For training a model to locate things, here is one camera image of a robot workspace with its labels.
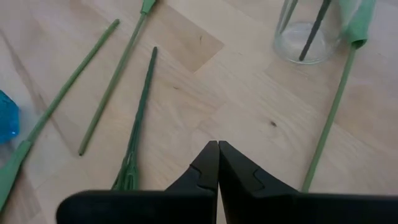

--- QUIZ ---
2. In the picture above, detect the pale blue flower bunch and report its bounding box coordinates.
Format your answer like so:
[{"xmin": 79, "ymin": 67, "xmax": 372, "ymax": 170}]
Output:
[{"xmin": 111, "ymin": 46, "xmax": 159, "ymax": 192}]

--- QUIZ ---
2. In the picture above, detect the blue cut-glass vase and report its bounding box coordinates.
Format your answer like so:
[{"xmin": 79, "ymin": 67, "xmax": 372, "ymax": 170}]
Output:
[{"xmin": 0, "ymin": 89, "xmax": 21, "ymax": 145}]

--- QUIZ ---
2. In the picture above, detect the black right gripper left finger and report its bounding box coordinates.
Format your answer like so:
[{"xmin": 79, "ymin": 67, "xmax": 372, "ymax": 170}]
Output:
[{"xmin": 55, "ymin": 140, "xmax": 220, "ymax": 224}]

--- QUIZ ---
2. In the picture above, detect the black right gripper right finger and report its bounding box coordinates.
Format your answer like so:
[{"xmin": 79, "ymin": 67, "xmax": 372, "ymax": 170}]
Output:
[{"xmin": 218, "ymin": 140, "xmax": 398, "ymax": 224}]

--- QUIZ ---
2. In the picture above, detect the white blossom spray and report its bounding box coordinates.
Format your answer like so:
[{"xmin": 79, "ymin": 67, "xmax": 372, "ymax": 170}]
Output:
[{"xmin": 297, "ymin": 0, "xmax": 333, "ymax": 62}]

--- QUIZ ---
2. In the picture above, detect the red tulip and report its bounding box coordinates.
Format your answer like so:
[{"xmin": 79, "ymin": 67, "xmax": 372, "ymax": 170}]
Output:
[
  {"xmin": 0, "ymin": 18, "xmax": 121, "ymax": 213},
  {"xmin": 77, "ymin": 0, "xmax": 157, "ymax": 157}
]

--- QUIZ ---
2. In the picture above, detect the clear glass vase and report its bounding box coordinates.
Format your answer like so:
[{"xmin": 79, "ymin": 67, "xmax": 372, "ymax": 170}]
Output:
[{"xmin": 272, "ymin": 0, "xmax": 346, "ymax": 65}]

